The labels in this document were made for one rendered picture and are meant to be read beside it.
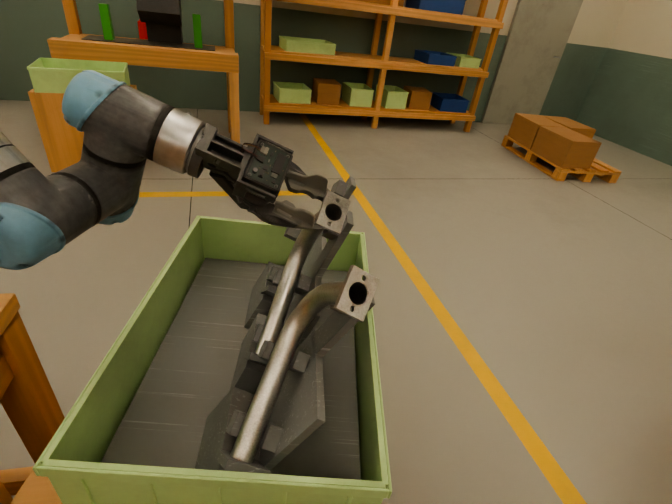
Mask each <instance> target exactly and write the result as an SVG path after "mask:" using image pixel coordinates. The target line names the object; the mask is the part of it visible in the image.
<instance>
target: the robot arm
mask: <svg viewBox="0 0 672 504"><path fill-rule="evenodd" d="M62 112H63V114H64V119H65V121H66V122H67V123H68V124H69V125H71V126H73V127H75V128H77V130H78V131H80V132H83V131H84V138H83V147H82V154H81V159H80V161H79V162H78V163H76V164H73V165H71V166H69V167H67V168H65V169H62V170H60V171H58V172H56V173H53V174H51V175H48V176H46V177H45V176H44V175H43V174H42V173H41V172H40V171H39V170H38V169H37V168H36V167H35V166H34V165H33V164H32V163H31V162H30V161H29V160H28V159H27V158H26V157H25V156H24V155H23V154H22V153H21V152H20V151H19V150H18V149H17V148H16V147H15V146H14V145H13V144H12V143H11V142H10V141H9V140H8V139H7V138H6V137H5V136H4V135H3V134H2V133H1V132H0V267H2V268H6V269H11V270H21V269H26V268H29V267H32V266H34V265H36V264H38V263H39V262H41V261H42V260H44V259H46V258H47V257H49V256H51V255H53V254H56V253H58V252H59V251H61V250H62V249H63V248H64V246H65V245H66V244H68V243H69V242H71V241H72V240H74V239H75V238H77V237H78V236H79V235H81V234H82V233H84V232H85V231H87V230H88V229H90V228H91V227H93V226H95V225H96V224H98V223H99V224H105V225H112V224H114V223H122V222H124V221H126V220H127V219H129V218H130V216H131V215H132V213H133V210H134V207H135V205H136V204H137V202H138V199H139V189H140V185H141V181H142V176H143V172H144V168H145V164H146V159H149V160H151V161H154V162H155V163H157V164H160V165H162V166H164V167H167V168H169V169H171V170H174V171H176V172H178V173H180V174H185V173H187V174H188V175H190V176H192V177H195V178H197V179H198V178H199V176H200V175H201V173H202V171H203V170H204V168H206V169H209V170H210V172H209V175H210V176H211V177H212V178H213V179H214V180H215V181H216V182H217V184H218V185H219V186H220V187H221V188H222V189H223V190H224V191H225V192H226V193H227V194H228V195H229V196H230V197H231V198H232V199H233V201H234V202H235V203H236V204H237V205H238V206H239V207H240V208H242V209H246V210H247V211H248V212H250V213H253V214H254V215H256V216H257V217H258V218H259V219H260V220H262V221H264V222H266V223H268V224H271V225H275V226H282V227H288V228H299V229H307V230H326V229H324V228H322V227H320V226H317V225H315V221H316V218H315V215H314V214H313V213H311V212H310V211H308V210H306V209H302V208H296V207H295V205H294V204H293V203H291V202H290V201H288V200H284V201H282V202H280V201H276V198H277V196H278V194H279V192H280V188H281V186H282V183H283V181H284V180H285V183H286V186H287V189H288V191H290V192H293V193H296V194H297V193H304V194H307V195H308V196H310V197H311V198H312V199H318V200H320V201H322V202H323V199H324V196H325V193H326V191H327V190H328V191H330V190H329V189H328V188H327V184H328V179H327V178H326V177H324V176H322V175H319V174H313V175H306V174H305V173H304V172H303V171H302V170H301V168H300V167H299V166H297V165H296V164H295V163H294V162H292V159H293V156H292V155H293V152H294V151H293V150H291V149H289V148H287V147H285V146H283V145H281V144H279V143H276V142H274V141H272V140H270V139H268V138H266V137H264V136H262V135H260V134H258V133H257V135H256V137H255V139H254V141H253V143H252V144H251V143H243V145H242V144H239V143H237V142H235V141H233V140H231V139H229V138H227V137H225V136H222V135H220V134H218V133H217V132H218V130H217V127H215V126H212V125H210V124H208V123H207V124H206V126H205V123H204V122H203V121H201V120H199V119H197V118H195V117H193V115H192V113H191V112H188V111H187V112H186V113H184V112H182V111H180V110H178V109H176V108H174V107H172V106H170V105H168V104H166V103H164V102H162V101H160V100H158V99H155V98H153V97H151V96H149V95H147V94H145V93H143V92H141V91H139V90H137V89H134V88H132V87H130V86H128V85H127V84H126V83H125V82H123V81H120V82H119V81H117V80H115V79H112V78H110V77H108V76H105V75H103V74H101V73H98V72H96V71H93V70H85V71H82V72H81V73H78V74H77V75H76V76H74V77H73V79H72V80H71V81H70V83H69V84H68V86H67V88H66V90H65V93H64V96H63V100H62ZM266 141H267V142H266ZM268 142H269V143H268ZM270 143H271V144H270ZM272 144H273V145H272ZM244 145H248V147H246V146H244ZM274 145H275V146H274ZM276 146H277V147H276ZM278 147H279V148H278ZM280 148H281V149H280ZM282 149H283V150H282ZM269 202H270V203H269ZM274 202H275V204H273V203H274Z"/></svg>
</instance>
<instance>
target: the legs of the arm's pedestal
mask: <svg viewBox="0 0 672 504"><path fill-rule="evenodd" d="M0 403H1V405H2V406H3V408H4V410H5V412H6V413H7V415H8V417H9V419H10V420H11V422H12V424H13V426H14V428H15V429H16V431H17V433H18V435H19V436H20V438H21V440H22V442H23V443H24V445H25V447H26V449H27V451H28V452H29V454H30V456H31V458H32V459H33V461H34V463H36V462H37V460H38V459H39V457H40V456H41V454H42V452H43V451H44V449H45V448H46V446H47V445H48V443H49V442H50V440H51V439H52V437H53V436H54V434H55V432H56V431H57V429H58V428H59V426H60V425H61V423H62V422H63V420H64V419H65V417H64V415H63V413H62V410H61V408H60V406H59V404H58V401H57V399H56V397H55V394H54V392H53V390H52V388H51V385H50V383H49V381H48V378H47V376H46V374H45V372H44V369H43V367H42V365H41V362H40V360H39V358H38V356H37V353H36V351H35V349H34V346H33V344H32V342H31V340H30V337H29V335H28V333H27V330H26V328H25V326H24V324H23V321H22V319H21V317H20V314H19V312H18V311H17V313H16V314H15V316H14V317H13V319H12V320H11V322H10V323H9V324H8V326H7V327H6V329H5V330H4V332H3V333H2V335H1V336H0ZM32 469H33V466H32V467H23V468H15V469H7V470H0V504H10V503H11V502H12V500H13V498H12V497H11V496H12V495H16V494H17V493H18V491H19V489H20V488H21V486H22V485H23V483H24V482H25V480H26V479H27V477H28V476H29V474H30V473H31V471H32Z"/></svg>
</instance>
